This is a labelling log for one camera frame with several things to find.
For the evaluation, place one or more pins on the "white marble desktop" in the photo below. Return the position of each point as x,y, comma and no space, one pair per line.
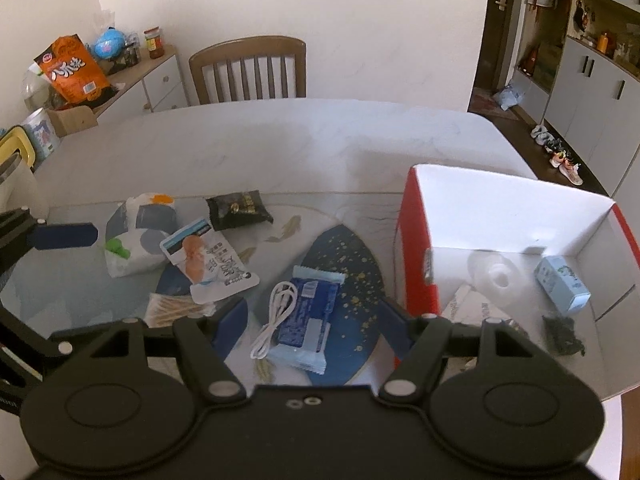
300,140

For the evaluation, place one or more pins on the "dark green seaweed packet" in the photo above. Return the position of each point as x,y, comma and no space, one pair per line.
562,335

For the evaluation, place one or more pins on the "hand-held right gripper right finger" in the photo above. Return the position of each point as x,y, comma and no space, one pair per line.
395,327

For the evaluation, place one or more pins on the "silver foil packet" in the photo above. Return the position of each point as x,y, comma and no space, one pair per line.
475,306

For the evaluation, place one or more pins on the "blue globe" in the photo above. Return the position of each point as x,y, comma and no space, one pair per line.
107,42

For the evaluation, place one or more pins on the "clear plastic bottle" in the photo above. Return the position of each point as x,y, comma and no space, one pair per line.
32,87

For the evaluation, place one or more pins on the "orange snack bag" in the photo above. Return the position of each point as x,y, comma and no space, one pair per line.
75,75

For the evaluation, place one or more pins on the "clear tape roll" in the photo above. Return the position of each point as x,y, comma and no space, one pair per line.
480,270

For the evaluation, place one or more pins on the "printed tin can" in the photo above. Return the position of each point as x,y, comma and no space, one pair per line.
42,135

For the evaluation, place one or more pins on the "red cardboard box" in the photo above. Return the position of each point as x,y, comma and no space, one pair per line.
415,240

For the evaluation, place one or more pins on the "brown cardboard box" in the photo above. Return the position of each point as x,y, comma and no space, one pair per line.
75,120

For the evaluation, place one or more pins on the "cotton swab pack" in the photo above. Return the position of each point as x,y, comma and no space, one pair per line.
170,310

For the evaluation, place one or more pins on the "white grey tissue pack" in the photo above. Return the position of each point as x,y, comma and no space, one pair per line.
145,220

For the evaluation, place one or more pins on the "wooden chair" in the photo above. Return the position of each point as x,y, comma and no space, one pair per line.
245,47

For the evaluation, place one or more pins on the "dark brown door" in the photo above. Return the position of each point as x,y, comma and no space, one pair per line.
482,35

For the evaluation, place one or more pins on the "white snack packet orange print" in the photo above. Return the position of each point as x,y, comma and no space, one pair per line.
215,265

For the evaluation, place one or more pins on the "yellow tissue box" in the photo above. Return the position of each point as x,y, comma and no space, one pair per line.
15,140

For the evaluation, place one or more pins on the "orange bottle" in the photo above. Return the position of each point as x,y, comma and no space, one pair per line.
603,42

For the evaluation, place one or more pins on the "grey wooden wall cabinet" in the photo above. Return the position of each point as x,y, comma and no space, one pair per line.
600,85

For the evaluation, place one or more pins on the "pink sneaker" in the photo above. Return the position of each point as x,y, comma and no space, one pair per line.
569,169

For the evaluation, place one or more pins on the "light blue small box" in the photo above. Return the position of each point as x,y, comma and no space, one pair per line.
560,285

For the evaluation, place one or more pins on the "light blue bag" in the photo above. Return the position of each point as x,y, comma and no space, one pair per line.
509,97

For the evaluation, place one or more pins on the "dark jar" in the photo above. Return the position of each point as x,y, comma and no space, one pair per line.
131,54

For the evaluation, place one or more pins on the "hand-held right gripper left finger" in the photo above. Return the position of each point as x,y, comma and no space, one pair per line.
232,327

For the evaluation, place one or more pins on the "reddish door mat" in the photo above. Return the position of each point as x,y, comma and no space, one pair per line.
487,106

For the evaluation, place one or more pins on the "white sneaker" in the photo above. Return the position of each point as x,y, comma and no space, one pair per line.
541,135

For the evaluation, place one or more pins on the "blue packet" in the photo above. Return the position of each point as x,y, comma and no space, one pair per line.
310,320

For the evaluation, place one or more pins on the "dark sneaker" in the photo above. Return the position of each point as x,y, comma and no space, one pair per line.
556,147

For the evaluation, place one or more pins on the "white sideboard cabinet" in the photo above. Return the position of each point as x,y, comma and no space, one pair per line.
160,85

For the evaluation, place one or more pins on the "red sauce jar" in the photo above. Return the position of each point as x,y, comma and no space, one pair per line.
154,45

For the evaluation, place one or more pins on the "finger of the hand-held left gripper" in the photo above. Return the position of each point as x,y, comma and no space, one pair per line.
35,345
65,236

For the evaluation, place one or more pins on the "black snack packet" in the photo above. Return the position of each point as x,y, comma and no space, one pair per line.
240,210

